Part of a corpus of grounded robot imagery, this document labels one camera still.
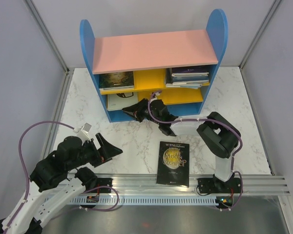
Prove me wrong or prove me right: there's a purple Robinson Crusoe book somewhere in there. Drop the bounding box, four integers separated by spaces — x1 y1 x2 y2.
170 66 209 77

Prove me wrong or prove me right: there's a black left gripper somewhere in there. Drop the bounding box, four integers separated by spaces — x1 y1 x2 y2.
66 132 123 170

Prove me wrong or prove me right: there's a blue pink yellow bookshelf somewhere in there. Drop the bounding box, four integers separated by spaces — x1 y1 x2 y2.
80 9 228 116

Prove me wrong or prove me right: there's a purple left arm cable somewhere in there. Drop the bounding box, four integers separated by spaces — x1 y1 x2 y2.
2 121 76 230

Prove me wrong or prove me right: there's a dark navy book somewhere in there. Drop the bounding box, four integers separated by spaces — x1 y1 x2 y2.
171 76 209 82

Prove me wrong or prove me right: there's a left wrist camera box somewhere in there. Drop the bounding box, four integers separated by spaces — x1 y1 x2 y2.
73 123 92 142

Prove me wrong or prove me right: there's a white slotted cable duct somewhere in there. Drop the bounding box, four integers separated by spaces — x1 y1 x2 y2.
67 195 218 206

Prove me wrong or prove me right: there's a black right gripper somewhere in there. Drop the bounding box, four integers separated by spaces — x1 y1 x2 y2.
122 98 161 125

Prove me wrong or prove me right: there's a green forest cover book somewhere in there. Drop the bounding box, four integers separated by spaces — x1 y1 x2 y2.
99 72 134 90

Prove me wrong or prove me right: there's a black W.S. book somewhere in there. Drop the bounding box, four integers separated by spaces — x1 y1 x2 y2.
156 141 189 188

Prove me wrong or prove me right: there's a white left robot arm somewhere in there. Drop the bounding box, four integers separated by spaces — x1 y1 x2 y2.
0 133 123 234

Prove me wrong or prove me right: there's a teal ocean cover book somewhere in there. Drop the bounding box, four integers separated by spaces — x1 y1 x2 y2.
166 82 209 88

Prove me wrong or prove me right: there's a yellow book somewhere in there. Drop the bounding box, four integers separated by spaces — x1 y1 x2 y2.
99 87 135 95

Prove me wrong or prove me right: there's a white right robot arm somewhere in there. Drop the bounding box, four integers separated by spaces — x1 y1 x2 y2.
122 98 243 195

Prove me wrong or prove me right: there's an aluminium frame rail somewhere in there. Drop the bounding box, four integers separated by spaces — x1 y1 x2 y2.
24 173 291 195

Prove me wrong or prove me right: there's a light blue book with barcode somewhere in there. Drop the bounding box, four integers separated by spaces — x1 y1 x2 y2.
186 84 202 89

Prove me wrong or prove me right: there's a grey book with letter G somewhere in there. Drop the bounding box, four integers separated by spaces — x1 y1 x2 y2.
107 92 138 111

